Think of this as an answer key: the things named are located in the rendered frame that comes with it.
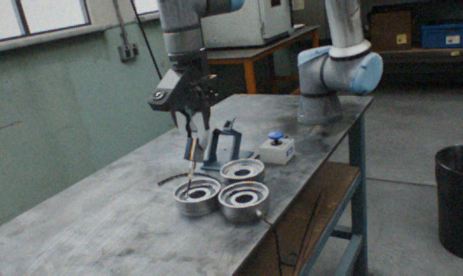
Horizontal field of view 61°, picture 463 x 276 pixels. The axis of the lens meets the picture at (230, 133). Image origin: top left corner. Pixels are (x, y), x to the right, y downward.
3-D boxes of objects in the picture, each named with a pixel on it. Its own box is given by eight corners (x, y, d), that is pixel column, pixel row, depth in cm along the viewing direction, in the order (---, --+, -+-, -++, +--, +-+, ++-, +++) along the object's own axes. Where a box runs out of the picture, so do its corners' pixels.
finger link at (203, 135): (225, 141, 89) (216, 102, 86) (211, 152, 84) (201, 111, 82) (214, 141, 91) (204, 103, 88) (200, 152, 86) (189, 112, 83)
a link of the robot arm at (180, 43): (185, 32, 75) (153, 35, 79) (190, 56, 76) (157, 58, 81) (206, 26, 81) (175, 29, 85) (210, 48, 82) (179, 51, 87)
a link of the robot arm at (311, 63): (316, 82, 136) (314, 43, 132) (348, 86, 126) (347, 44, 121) (292, 91, 130) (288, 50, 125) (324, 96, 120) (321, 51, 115)
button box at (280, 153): (285, 165, 101) (283, 148, 100) (260, 162, 105) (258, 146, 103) (297, 153, 108) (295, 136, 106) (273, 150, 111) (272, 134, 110)
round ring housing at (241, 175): (264, 193, 89) (262, 176, 88) (218, 195, 91) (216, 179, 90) (266, 172, 99) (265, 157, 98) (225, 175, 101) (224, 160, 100)
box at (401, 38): (418, 50, 374) (419, 10, 361) (365, 53, 397) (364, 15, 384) (420, 43, 407) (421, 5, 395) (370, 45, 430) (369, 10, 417)
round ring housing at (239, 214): (212, 209, 86) (210, 192, 84) (253, 193, 90) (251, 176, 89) (237, 231, 77) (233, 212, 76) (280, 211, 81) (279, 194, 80)
